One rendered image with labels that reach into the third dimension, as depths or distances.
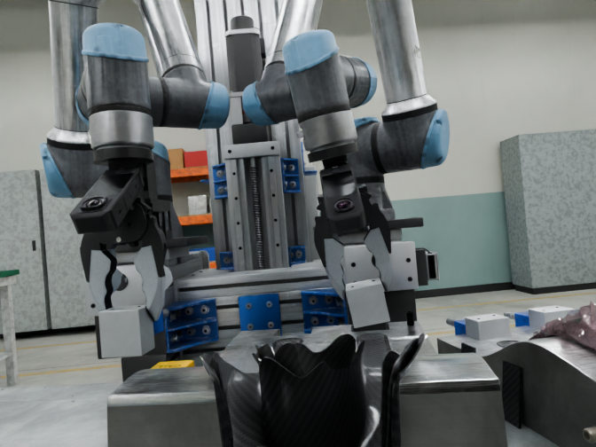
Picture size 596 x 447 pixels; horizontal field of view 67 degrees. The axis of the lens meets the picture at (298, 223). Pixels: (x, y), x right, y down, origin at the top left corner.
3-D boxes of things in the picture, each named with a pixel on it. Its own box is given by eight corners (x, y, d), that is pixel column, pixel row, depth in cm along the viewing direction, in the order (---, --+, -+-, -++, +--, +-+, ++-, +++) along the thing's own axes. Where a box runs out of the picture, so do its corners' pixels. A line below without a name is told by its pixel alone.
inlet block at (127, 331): (150, 332, 66) (147, 295, 66) (183, 330, 65) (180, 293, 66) (101, 357, 53) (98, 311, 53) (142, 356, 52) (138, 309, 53)
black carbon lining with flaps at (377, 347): (274, 354, 61) (269, 284, 62) (395, 348, 60) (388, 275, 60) (177, 521, 27) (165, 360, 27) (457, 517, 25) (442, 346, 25)
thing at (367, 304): (351, 301, 75) (344, 270, 74) (381, 294, 74) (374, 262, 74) (354, 328, 62) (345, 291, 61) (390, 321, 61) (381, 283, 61)
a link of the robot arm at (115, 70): (138, 49, 64) (152, 23, 56) (145, 127, 63) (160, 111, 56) (75, 42, 59) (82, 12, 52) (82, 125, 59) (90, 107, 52)
